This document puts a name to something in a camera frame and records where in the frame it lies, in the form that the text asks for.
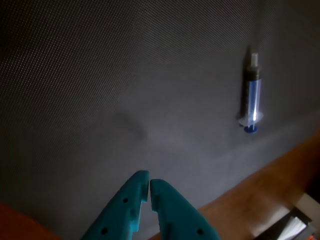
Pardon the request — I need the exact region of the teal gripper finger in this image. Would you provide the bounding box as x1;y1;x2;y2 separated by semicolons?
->
149;179;221;240
81;170;150;240

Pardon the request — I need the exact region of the blue plunger syringe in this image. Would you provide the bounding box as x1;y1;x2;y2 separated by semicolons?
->
237;52;265;135

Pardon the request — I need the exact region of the grey white box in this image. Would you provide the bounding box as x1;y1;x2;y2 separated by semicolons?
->
251;192;320;240

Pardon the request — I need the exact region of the dark grey textured mat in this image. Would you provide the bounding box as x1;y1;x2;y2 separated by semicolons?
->
0;0;320;240

